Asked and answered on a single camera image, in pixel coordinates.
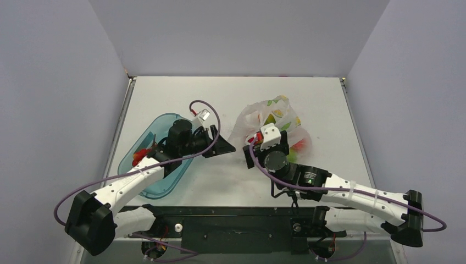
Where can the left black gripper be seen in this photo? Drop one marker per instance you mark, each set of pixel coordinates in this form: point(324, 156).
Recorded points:
point(222, 147)

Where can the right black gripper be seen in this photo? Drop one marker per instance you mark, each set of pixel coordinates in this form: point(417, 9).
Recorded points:
point(249, 155)

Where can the clear plastic bag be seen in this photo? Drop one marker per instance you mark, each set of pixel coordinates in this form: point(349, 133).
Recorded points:
point(277, 111)

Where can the red fake apple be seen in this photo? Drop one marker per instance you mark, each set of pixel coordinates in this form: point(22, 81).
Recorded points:
point(300, 146)

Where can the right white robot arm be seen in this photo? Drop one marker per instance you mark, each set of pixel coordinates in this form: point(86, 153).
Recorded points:
point(365, 209)

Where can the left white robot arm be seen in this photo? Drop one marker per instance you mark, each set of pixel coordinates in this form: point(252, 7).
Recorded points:
point(120, 193)

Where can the green fake fruit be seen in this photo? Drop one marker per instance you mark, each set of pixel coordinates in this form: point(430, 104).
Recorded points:
point(294, 157)

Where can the red fake berry cluster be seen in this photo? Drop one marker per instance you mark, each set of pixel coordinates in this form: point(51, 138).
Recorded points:
point(139, 155)

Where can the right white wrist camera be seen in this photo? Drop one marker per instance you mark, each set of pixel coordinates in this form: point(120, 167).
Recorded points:
point(271, 136)

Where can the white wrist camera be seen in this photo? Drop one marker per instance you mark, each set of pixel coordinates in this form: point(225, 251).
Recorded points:
point(200, 119)
point(271, 136)

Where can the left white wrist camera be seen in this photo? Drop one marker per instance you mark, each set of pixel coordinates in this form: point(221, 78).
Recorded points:
point(200, 119)

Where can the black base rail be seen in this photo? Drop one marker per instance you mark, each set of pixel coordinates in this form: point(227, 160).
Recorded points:
point(215, 230)

